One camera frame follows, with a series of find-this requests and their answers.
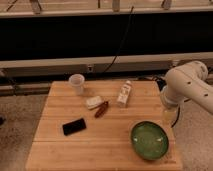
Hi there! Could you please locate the green ceramic bowl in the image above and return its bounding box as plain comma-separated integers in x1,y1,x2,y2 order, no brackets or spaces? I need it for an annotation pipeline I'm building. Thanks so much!
130,121,169,161

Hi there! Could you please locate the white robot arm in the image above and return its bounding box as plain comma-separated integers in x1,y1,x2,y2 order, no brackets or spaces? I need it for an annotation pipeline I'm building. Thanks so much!
160,61,213,126

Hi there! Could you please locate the small white carton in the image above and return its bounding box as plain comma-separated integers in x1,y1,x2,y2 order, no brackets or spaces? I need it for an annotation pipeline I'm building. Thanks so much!
117,80,132,107

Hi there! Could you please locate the brown oblong object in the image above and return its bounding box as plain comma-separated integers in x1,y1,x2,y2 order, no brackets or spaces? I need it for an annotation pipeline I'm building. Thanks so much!
94,101,109,118

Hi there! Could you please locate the white rectangular block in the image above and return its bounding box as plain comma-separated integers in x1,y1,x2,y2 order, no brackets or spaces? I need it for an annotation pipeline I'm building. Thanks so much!
86,96,103,110

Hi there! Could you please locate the black smartphone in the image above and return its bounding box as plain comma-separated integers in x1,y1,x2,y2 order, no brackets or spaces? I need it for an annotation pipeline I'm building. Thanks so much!
62,118,86,136

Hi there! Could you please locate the clear plastic cup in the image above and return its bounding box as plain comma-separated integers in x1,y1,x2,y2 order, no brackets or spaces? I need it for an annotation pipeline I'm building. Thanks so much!
68,74,85,95

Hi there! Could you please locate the black hanging cable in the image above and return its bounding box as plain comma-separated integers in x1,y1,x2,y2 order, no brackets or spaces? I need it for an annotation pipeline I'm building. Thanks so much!
101,5,135,74

